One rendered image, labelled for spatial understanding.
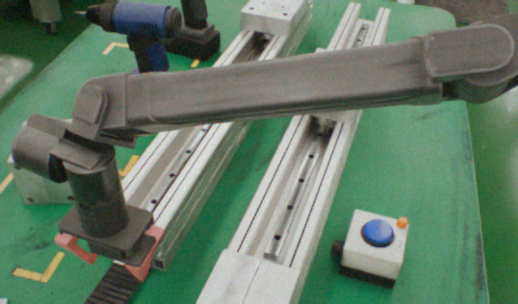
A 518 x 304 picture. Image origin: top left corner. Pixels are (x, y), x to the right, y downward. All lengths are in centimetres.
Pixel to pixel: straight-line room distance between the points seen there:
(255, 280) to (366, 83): 28
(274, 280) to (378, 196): 31
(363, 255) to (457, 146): 39
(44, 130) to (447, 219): 61
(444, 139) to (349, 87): 57
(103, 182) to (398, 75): 32
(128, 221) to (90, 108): 16
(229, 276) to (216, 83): 24
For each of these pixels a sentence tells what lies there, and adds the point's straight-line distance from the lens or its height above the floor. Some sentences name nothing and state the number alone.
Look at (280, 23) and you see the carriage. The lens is 110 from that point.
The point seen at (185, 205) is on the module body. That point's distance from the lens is 75.
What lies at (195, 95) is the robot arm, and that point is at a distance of 52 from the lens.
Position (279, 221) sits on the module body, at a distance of 74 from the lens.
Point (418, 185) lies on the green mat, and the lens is 92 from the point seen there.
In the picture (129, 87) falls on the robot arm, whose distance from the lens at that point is 55.
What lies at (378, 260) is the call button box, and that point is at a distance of 72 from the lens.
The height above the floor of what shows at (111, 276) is 79.
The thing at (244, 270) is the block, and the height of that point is 87.
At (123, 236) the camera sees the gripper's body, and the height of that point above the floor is 91.
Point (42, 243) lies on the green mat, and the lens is 84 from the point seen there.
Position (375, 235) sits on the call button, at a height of 85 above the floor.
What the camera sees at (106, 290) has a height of 79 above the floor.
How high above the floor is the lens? 139
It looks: 41 degrees down
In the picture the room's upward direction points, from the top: 2 degrees clockwise
